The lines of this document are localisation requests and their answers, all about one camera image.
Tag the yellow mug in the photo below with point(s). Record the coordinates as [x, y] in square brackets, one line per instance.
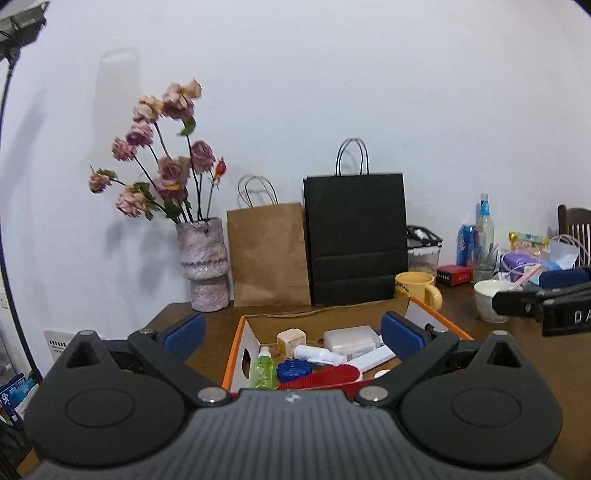
[419, 285]

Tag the white floor box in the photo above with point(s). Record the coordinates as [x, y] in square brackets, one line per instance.
[57, 342]

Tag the dried pink roses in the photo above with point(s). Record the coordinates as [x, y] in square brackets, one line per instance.
[178, 174]

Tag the brown paper bag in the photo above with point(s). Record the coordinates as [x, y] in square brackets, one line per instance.
[268, 259]

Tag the clear glass bottle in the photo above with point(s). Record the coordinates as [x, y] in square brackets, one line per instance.
[485, 234]

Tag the red white lint brush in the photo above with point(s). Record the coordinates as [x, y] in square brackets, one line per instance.
[342, 375]

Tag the clear food container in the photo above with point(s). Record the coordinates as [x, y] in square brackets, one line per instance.
[424, 249]

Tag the black paper bag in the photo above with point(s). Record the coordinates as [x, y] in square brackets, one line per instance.
[355, 230]

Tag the white ceramic bowl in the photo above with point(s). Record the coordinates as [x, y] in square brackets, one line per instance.
[484, 292]

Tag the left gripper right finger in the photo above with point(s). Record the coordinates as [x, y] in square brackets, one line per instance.
[421, 352]

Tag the dark blue ridged cap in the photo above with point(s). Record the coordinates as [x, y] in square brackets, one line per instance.
[291, 370]

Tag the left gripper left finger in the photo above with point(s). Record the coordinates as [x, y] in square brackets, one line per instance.
[163, 355]

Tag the dark wooden chair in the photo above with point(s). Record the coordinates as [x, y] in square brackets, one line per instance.
[575, 223]

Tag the green spray bottle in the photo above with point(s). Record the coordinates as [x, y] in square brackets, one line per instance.
[263, 371]

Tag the white plastic pill bottle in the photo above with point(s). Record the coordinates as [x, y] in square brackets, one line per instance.
[352, 342]

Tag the red cardboard box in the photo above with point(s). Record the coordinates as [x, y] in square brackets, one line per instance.
[257, 330]

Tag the beige cube container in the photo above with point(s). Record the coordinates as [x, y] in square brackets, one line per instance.
[288, 340]

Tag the blue soda can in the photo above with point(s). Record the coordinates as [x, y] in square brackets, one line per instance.
[466, 245]

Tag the white spray bottle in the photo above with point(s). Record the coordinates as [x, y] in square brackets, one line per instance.
[318, 356]

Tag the small red box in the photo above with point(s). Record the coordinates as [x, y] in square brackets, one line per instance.
[454, 275]

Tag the pink ceramic vase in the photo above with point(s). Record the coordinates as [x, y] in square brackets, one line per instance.
[203, 258]

